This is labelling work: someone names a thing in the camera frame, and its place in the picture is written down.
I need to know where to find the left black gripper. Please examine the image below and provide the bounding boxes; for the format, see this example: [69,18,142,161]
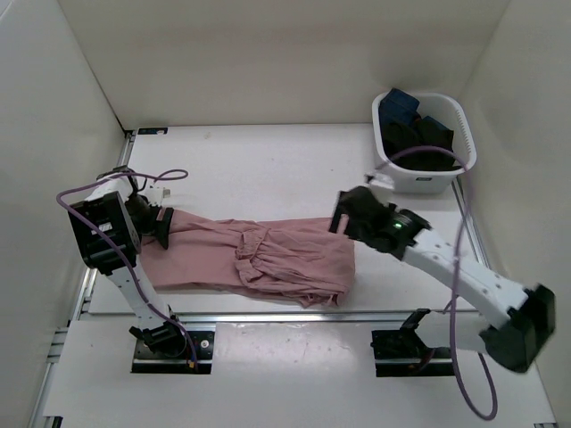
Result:
[125,193,175,248]

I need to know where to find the pink trousers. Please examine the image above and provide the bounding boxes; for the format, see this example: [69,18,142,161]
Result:
[140,210,355,308]

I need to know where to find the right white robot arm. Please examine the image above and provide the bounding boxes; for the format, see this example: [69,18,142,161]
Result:
[329,185,556,374]

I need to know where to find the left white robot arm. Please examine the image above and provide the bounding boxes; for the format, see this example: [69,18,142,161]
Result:
[56,165,192,358]

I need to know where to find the black label sticker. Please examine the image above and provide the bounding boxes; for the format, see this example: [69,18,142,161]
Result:
[137,127,169,136]

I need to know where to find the black garment in basket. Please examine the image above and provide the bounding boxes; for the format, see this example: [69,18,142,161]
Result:
[383,116,463,173]

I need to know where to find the dark blue folded garment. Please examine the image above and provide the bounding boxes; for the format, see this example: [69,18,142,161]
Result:
[378,88,448,130]

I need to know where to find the white plastic laundry basket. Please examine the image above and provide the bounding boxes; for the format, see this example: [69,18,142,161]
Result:
[372,92,477,194]

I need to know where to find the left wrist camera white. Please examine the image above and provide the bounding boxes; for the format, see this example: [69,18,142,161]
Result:
[142,185,170,206]

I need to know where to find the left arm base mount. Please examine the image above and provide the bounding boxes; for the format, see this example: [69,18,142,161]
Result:
[129,322,215,375]

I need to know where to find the right aluminium rail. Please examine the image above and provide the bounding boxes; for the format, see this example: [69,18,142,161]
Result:
[452,177,505,313]

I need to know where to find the front aluminium rail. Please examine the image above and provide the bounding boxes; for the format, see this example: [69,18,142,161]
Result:
[66,310,508,329]

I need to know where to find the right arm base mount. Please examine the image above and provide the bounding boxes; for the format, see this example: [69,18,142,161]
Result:
[370,309,454,378]

